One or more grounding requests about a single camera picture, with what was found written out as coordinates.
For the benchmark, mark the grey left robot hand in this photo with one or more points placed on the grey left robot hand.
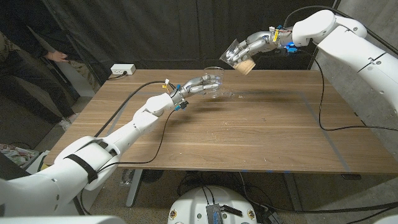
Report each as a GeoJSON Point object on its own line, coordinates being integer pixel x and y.
{"type": "Point", "coordinates": [196, 87]}

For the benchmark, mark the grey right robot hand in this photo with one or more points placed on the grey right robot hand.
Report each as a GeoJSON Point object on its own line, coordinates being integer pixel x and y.
{"type": "Point", "coordinates": [261, 42]}

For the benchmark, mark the clear plastic cup with sugar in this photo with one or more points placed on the clear plastic cup with sugar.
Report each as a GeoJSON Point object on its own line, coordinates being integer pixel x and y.
{"type": "Point", "coordinates": [245, 66]}

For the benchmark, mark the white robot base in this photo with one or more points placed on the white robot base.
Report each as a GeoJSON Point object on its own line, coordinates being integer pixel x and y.
{"type": "Point", "coordinates": [192, 205]}

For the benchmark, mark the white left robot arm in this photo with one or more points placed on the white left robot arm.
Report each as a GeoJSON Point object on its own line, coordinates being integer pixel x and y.
{"type": "Point", "coordinates": [93, 158]}

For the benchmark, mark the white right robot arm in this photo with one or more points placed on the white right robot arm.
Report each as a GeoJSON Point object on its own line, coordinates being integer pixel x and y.
{"type": "Point", "coordinates": [351, 49]}

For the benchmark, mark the black backdrop curtain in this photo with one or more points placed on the black backdrop curtain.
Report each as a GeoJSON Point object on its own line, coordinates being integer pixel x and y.
{"type": "Point", "coordinates": [155, 31]}

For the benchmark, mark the white power strip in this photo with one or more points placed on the white power strip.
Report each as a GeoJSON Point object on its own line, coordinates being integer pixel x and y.
{"type": "Point", "coordinates": [122, 68]}

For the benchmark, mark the black round fan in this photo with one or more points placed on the black round fan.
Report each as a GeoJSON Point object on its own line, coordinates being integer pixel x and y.
{"type": "Point", "coordinates": [151, 175]}

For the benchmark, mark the grey table leg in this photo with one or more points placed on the grey table leg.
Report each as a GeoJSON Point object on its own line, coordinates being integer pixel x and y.
{"type": "Point", "coordinates": [134, 189]}
{"type": "Point", "coordinates": [293, 193]}

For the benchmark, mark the grey electronics box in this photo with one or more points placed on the grey electronics box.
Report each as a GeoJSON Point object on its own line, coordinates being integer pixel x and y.
{"type": "Point", "coordinates": [214, 214]}

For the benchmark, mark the person in olive sweater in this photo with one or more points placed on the person in olive sweater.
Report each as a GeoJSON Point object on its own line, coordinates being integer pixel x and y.
{"type": "Point", "coordinates": [31, 81]}

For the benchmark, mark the white and yellow floor item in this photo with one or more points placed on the white and yellow floor item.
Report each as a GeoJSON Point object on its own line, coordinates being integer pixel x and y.
{"type": "Point", "coordinates": [34, 161]}

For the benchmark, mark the white robot torso edge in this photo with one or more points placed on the white robot torso edge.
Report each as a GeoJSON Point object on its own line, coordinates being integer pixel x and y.
{"type": "Point", "coordinates": [62, 220]}

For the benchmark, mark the colourful cloth pile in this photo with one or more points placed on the colourful cloth pile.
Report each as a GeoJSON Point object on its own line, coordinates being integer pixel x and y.
{"type": "Point", "coordinates": [15, 154]}

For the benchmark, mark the black chair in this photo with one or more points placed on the black chair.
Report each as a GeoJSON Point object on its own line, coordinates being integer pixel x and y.
{"type": "Point", "coordinates": [9, 169]}

